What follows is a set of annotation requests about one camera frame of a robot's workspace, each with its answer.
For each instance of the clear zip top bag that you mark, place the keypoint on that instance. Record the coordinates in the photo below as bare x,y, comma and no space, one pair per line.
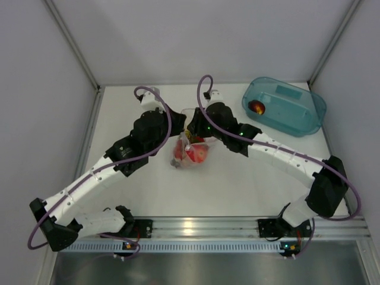
211,142

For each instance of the dark red fake peach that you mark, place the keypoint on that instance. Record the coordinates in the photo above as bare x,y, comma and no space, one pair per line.
256,107

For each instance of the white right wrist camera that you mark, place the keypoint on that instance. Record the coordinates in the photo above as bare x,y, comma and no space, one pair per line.
212,97

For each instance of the red yellow fake cherry bunch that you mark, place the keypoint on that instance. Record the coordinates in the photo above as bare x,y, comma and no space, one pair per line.
192,139

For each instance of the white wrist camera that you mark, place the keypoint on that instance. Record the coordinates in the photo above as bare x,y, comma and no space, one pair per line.
212,97
150,102

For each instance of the teal transparent plastic bin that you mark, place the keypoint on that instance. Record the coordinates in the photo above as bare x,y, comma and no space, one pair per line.
289,109

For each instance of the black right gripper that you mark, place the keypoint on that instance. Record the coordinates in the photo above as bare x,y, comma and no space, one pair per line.
195,127

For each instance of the light blue cable duct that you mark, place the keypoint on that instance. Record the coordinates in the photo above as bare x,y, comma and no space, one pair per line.
171,246

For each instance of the fake purple grape bunch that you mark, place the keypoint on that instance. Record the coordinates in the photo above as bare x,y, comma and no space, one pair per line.
175,163

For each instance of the aluminium mounting rail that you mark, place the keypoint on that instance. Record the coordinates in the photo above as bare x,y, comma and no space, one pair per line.
245,227

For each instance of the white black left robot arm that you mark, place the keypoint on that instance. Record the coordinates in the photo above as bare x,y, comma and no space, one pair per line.
59,217

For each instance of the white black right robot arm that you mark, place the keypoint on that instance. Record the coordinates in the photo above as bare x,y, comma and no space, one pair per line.
325,178

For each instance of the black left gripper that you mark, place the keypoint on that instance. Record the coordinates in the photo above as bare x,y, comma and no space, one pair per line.
177,122

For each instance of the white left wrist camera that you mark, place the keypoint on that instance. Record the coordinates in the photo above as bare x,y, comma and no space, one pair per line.
150,102

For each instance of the red fake apple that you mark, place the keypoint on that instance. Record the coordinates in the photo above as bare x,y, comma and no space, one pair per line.
190,154

